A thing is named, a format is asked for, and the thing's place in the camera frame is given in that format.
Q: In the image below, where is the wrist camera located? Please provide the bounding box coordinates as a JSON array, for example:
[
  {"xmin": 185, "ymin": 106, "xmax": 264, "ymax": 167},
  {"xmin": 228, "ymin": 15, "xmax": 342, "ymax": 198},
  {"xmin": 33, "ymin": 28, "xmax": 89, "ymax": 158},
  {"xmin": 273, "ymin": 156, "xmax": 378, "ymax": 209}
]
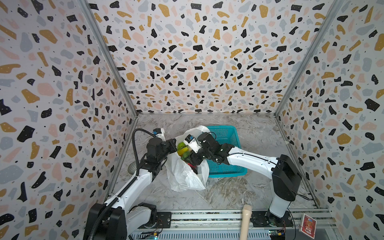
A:
[
  {"xmin": 183, "ymin": 135, "xmax": 202, "ymax": 154},
  {"xmin": 153, "ymin": 128, "xmax": 166, "ymax": 142}
]

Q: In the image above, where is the teal plastic basket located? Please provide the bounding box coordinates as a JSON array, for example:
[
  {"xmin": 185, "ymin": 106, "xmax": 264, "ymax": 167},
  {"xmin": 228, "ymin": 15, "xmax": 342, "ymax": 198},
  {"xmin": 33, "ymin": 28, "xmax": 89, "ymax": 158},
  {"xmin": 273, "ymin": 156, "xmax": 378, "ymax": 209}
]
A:
[{"xmin": 205, "ymin": 125, "xmax": 248, "ymax": 179}]

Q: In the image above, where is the metal corner post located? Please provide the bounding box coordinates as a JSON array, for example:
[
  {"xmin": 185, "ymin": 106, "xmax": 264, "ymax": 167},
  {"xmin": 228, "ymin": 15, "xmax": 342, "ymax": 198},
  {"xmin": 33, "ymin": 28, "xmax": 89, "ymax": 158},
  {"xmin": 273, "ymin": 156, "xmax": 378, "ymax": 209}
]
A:
[
  {"xmin": 78, "ymin": 0, "xmax": 138, "ymax": 119},
  {"xmin": 274, "ymin": 0, "xmax": 346, "ymax": 117}
]

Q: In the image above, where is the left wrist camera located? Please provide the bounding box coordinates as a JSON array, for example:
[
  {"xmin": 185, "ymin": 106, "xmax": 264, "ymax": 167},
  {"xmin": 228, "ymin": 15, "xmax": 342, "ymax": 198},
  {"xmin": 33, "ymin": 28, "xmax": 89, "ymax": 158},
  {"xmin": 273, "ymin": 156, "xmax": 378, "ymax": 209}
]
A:
[{"xmin": 153, "ymin": 128, "xmax": 166, "ymax": 142}]

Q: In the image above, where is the green avocado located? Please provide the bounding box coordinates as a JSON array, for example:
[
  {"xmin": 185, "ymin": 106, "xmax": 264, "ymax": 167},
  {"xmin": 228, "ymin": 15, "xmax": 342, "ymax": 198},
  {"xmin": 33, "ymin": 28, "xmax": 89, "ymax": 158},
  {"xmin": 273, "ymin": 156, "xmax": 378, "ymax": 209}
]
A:
[{"xmin": 182, "ymin": 152, "xmax": 191, "ymax": 160}]

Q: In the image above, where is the yellow banana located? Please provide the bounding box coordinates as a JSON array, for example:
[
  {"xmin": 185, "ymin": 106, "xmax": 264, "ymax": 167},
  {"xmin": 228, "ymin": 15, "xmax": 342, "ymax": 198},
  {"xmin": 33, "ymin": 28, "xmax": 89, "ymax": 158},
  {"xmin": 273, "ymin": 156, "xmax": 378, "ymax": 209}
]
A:
[{"xmin": 177, "ymin": 147, "xmax": 189, "ymax": 157}]

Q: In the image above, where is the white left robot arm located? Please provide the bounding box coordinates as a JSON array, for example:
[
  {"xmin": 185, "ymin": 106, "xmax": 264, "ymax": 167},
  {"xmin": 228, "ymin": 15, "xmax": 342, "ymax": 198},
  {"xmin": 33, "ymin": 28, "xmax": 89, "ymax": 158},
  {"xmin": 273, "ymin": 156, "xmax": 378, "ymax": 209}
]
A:
[{"xmin": 83, "ymin": 137, "xmax": 177, "ymax": 240}]

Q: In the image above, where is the red label card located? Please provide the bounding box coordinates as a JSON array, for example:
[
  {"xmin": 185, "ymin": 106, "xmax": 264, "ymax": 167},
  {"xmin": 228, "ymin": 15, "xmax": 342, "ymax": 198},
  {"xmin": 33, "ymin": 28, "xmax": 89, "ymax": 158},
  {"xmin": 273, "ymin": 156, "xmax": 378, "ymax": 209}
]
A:
[{"xmin": 299, "ymin": 214, "xmax": 317, "ymax": 240}]

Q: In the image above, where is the grey round cup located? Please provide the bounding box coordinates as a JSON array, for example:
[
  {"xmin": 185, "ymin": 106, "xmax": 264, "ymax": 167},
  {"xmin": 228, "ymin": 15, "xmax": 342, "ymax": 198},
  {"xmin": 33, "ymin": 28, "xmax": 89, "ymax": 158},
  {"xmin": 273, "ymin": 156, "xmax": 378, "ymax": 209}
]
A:
[{"xmin": 127, "ymin": 162, "xmax": 137, "ymax": 176}]

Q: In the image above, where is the metal corner post left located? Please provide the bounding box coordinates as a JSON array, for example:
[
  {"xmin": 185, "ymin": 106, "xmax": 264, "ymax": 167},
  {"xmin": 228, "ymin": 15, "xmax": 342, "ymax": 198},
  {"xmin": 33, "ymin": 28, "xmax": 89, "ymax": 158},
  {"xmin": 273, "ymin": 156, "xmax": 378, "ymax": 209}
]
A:
[{"xmin": 78, "ymin": 0, "xmax": 138, "ymax": 119}]

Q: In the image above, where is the white plastic bag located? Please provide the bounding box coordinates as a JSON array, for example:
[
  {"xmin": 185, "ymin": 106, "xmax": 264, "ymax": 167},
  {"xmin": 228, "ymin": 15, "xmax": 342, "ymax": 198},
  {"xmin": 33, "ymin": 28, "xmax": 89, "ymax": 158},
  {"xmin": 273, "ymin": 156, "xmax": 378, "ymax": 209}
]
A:
[{"xmin": 164, "ymin": 125, "xmax": 211, "ymax": 192}]

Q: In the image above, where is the green custard apple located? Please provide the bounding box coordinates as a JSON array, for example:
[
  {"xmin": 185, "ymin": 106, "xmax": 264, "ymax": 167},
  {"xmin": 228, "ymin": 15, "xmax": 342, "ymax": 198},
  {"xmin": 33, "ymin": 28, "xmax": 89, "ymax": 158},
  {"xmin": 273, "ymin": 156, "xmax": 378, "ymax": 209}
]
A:
[{"xmin": 177, "ymin": 142, "xmax": 188, "ymax": 152}]

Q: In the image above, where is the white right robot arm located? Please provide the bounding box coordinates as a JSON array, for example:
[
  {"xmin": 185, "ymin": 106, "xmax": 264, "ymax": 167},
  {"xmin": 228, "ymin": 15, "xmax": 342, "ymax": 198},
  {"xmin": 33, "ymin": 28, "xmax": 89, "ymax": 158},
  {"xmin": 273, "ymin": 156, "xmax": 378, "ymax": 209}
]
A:
[{"xmin": 184, "ymin": 132, "xmax": 302, "ymax": 219}]

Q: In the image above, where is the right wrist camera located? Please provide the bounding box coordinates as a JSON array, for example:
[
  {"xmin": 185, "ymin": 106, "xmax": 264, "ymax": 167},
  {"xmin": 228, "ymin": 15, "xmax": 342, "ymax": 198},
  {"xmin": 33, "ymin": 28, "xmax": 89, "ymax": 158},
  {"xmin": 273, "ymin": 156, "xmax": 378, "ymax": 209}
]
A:
[{"xmin": 183, "ymin": 135, "xmax": 202, "ymax": 154}]

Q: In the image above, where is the metal corner post right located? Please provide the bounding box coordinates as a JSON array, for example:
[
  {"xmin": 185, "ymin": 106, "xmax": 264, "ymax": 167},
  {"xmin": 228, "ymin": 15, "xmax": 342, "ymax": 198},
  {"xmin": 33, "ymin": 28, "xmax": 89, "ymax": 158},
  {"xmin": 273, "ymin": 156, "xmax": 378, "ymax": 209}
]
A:
[{"xmin": 274, "ymin": 0, "xmax": 346, "ymax": 117}]

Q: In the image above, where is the beige wooden handle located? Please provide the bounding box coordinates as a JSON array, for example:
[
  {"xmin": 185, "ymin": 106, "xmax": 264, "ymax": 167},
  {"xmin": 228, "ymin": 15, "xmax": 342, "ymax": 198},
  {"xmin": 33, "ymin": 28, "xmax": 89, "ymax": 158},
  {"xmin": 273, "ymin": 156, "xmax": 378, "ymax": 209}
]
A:
[{"xmin": 239, "ymin": 205, "xmax": 252, "ymax": 240}]

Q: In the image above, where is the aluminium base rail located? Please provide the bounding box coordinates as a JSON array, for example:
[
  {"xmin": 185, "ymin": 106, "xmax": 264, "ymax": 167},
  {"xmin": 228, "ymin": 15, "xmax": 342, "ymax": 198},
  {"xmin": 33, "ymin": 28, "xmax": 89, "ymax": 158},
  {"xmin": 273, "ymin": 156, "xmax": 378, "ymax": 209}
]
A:
[{"xmin": 129, "ymin": 209, "xmax": 342, "ymax": 240}]

